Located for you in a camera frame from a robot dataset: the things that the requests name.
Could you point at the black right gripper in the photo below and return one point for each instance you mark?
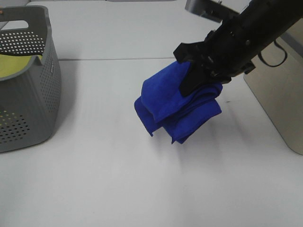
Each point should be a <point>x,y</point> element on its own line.
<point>225,53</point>

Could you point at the blue towel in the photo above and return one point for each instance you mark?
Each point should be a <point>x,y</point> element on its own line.
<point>161,104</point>

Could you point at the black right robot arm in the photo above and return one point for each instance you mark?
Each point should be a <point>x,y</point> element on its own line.
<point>270,18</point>

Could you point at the beige storage bin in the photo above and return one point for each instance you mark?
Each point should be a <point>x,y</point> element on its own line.
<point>279,90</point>

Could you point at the grey perforated plastic basket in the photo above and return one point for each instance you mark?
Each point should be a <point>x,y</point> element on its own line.
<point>29,103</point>

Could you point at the yellow towel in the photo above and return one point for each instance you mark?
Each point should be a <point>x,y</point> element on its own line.
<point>13,66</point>

